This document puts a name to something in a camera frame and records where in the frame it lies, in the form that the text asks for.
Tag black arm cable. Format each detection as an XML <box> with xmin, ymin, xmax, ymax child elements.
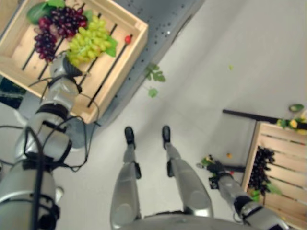
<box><xmin>0</xmin><ymin>78</ymin><xmax>100</xmax><ymax>230</ymax></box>

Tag green grape bunch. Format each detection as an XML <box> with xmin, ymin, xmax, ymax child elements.
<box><xmin>66</xmin><ymin>15</ymin><xmax>119</xmax><ymax>68</ymax></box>

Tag short black bar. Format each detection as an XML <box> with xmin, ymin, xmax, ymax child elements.
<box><xmin>222</xmin><ymin>163</ymin><xmax>246</xmax><ymax>173</ymax></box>

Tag wooden slatted crate, dark grapes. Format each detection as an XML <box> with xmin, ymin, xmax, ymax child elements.
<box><xmin>240</xmin><ymin>121</ymin><xmax>307</xmax><ymax>230</ymax></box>

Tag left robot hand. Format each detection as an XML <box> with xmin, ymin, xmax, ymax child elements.
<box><xmin>49</xmin><ymin>51</ymin><xmax>83</xmax><ymax>79</ymax></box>

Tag grey perforated metal table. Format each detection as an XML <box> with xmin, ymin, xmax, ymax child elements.
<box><xmin>94</xmin><ymin>0</ymin><xmax>207</xmax><ymax>127</ymax></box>

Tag dark box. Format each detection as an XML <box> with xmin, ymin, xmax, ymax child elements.
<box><xmin>0</xmin><ymin>76</ymin><xmax>26</xmax><ymax>109</ymax></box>

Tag long black bar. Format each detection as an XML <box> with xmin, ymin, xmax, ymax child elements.
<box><xmin>222</xmin><ymin>109</ymin><xmax>282</xmax><ymax>122</ymax></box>

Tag black grape bunch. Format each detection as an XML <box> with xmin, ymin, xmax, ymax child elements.
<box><xmin>248</xmin><ymin>146</ymin><xmax>283</xmax><ymax>202</ymax></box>

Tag robot left leg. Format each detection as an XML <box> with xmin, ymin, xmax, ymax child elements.
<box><xmin>109</xmin><ymin>126</ymin><xmax>142</xmax><ymax>230</ymax></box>

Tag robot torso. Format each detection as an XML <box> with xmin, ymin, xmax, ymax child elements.
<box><xmin>117</xmin><ymin>210</ymin><xmax>244</xmax><ymax>230</ymax></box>

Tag purple grape bunch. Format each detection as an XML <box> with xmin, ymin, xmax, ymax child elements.
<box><xmin>33</xmin><ymin>30</ymin><xmax>59</xmax><ymax>63</ymax></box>

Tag dark red grape bunch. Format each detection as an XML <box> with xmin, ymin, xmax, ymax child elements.
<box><xmin>38</xmin><ymin>6</ymin><xmax>88</xmax><ymax>39</ymax></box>

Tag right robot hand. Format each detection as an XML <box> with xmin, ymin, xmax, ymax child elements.
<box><xmin>197</xmin><ymin>161</ymin><xmax>229</xmax><ymax>178</ymax></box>

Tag yellow lemons with leaves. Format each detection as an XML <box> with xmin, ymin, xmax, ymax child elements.
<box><xmin>276</xmin><ymin>116</ymin><xmax>307</xmax><ymax>136</ymax></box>

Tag large green leaf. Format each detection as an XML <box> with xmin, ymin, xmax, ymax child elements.
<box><xmin>26</xmin><ymin>0</ymin><xmax>66</xmax><ymax>25</ymax></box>

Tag large wooden slatted crate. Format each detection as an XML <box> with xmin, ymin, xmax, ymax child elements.
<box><xmin>0</xmin><ymin>0</ymin><xmax>149</xmax><ymax>125</ymax></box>

